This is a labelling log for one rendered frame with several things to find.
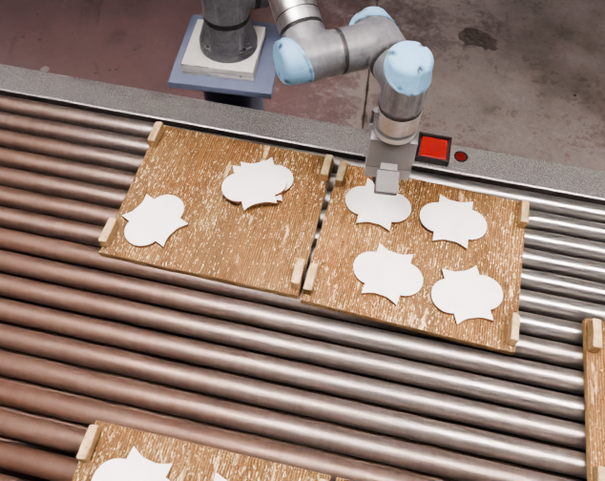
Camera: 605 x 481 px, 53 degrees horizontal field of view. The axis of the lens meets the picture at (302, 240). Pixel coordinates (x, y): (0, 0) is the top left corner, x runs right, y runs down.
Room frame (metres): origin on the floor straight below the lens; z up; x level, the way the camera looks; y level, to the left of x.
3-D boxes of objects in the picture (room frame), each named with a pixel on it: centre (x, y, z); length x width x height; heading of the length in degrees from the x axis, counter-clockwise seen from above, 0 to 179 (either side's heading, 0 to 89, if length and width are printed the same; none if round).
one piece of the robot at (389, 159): (0.71, -0.15, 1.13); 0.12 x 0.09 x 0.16; 175
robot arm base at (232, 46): (1.26, 0.21, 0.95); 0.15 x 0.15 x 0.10
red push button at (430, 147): (0.91, -0.29, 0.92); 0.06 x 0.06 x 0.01; 80
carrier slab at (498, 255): (0.63, -0.24, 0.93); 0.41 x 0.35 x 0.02; 77
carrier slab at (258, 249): (0.73, 0.17, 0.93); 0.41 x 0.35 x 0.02; 79
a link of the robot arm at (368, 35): (0.82, -0.10, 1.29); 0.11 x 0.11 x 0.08; 22
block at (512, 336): (0.46, -0.40, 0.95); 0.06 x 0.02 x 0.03; 167
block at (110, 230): (0.63, 0.39, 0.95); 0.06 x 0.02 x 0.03; 169
